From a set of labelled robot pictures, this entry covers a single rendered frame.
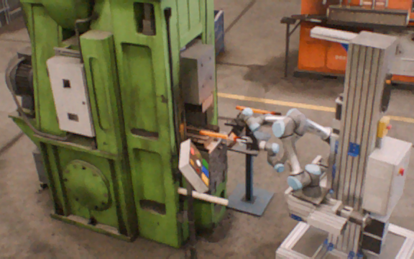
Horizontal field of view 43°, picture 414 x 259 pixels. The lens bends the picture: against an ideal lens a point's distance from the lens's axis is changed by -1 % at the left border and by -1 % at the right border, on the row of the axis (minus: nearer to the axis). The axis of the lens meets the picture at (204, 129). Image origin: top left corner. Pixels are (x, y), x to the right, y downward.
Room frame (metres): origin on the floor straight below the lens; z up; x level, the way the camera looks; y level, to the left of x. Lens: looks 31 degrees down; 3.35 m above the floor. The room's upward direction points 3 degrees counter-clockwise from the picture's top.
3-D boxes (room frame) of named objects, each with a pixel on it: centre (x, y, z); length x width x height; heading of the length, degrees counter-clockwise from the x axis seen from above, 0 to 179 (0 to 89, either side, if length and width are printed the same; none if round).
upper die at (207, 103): (3.96, 0.15, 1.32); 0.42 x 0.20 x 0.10; 63
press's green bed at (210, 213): (4.02, 0.14, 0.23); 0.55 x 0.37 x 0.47; 63
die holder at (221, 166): (4.02, 0.14, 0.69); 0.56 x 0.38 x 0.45; 63
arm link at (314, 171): (3.26, -0.80, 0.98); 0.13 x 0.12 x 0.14; 123
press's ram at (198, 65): (4.00, 0.13, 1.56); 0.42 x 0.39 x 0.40; 63
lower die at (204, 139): (3.96, 0.15, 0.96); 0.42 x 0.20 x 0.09; 63
